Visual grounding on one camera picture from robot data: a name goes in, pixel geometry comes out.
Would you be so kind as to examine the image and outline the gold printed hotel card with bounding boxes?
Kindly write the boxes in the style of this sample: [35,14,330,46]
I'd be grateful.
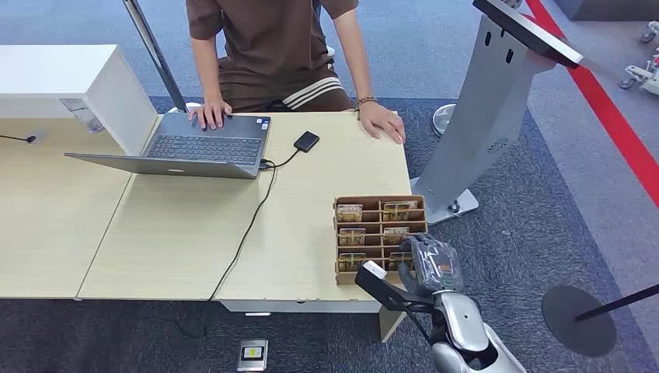
[337,228,367,247]
[388,251,414,272]
[382,226,411,246]
[381,200,419,222]
[336,204,364,223]
[337,252,367,273]

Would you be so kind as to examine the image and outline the brown wooden card holder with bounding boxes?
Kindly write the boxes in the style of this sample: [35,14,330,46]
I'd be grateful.
[333,194,429,286]

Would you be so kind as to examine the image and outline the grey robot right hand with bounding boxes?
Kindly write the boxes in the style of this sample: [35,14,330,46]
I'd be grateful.
[397,232,465,299]

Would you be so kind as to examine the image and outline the black-bracketed wrist camera box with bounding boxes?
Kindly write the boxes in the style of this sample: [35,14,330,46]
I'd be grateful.
[354,260,436,313]

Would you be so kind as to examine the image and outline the metal floor socket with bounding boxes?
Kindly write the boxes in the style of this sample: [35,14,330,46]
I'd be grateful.
[235,339,269,373]

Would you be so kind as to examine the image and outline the person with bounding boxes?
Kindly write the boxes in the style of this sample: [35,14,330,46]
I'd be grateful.
[185,0,407,145]

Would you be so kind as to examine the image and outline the black slanted pole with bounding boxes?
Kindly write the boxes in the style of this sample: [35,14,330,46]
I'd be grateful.
[121,0,188,113]

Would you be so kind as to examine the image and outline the clear acrylic holder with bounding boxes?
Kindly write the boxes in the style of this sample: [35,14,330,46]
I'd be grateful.
[59,97,106,135]

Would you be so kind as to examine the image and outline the short black reader cable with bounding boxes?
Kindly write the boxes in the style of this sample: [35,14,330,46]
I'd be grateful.
[259,148,302,172]

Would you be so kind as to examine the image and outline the long black power cable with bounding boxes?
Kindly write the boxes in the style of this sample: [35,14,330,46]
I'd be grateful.
[207,164,278,302]

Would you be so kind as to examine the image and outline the wooden table leg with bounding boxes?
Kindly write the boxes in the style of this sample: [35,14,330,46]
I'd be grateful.
[378,310,407,344]

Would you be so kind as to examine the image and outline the grey open laptop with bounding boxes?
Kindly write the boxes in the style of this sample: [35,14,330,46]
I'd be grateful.
[64,112,273,180]

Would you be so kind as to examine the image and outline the silver kiosk stand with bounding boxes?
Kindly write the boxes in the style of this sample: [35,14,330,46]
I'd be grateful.
[410,14,558,226]

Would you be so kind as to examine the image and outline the round grey stand base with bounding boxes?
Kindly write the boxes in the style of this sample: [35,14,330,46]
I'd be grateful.
[431,103,459,139]

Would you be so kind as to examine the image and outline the black round stanchion base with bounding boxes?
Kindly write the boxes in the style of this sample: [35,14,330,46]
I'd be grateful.
[541,284,618,358]

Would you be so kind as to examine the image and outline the white wheeled cart frame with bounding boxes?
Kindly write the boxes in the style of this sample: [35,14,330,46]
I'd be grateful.
[619,20,659,97]

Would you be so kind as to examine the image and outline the small black card reader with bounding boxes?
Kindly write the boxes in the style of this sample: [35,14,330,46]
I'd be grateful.
[293,131,321,154]

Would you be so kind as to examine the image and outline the person's right hand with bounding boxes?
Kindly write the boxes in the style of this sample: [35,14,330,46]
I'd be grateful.
[187,99,234,131]

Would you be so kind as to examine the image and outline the black-framed kiosk screen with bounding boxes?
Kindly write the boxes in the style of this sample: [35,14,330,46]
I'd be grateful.
[472,0,584,70]

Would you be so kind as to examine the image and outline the person's left hand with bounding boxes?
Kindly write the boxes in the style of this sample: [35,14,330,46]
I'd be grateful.
[357,102,407,145]

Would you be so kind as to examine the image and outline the black stanchion pole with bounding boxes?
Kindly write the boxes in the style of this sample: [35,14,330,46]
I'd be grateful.
[574,282,659,323]

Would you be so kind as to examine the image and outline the white counter block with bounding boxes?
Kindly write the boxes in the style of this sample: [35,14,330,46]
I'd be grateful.
[0,44,159,157]

